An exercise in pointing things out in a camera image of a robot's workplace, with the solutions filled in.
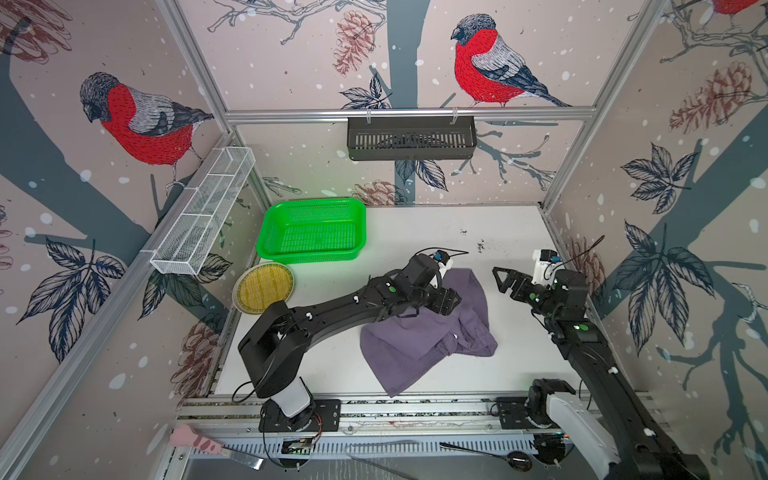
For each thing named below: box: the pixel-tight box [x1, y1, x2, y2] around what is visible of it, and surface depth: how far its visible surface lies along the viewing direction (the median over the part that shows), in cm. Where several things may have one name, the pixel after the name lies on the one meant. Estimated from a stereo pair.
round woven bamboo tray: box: [232, 262, 295, 314], surface depth 100 cm
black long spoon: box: [439, 442, 532, 472], surface depth 69 cm
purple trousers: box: [360, 269, 498, 397], surface depth 83 cm
